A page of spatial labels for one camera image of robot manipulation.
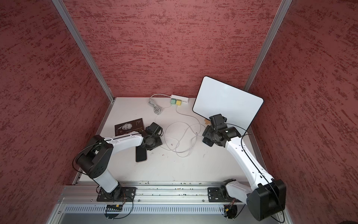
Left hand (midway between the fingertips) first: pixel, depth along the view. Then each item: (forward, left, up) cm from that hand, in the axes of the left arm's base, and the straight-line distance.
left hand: (158, 146), depth 92 cm
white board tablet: (+16, -52, +22) cm, 58 cm away
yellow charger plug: (+40, -12, +1) cm, 42 cm away
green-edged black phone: (-3, -31, +14) cm, 34 cm away
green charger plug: (+41, -8, +1) cm, 42 cm away
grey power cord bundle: (+31, +5, +2) cm, 32 cm away
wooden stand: (+19, -35, +2) cm, 40 cm away
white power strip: (+43, -17, +2) cm, 46 cm away
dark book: (+14, +24, +1) cm, 28 cm away
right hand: (-1, -32, +14) cm, 35 cm away
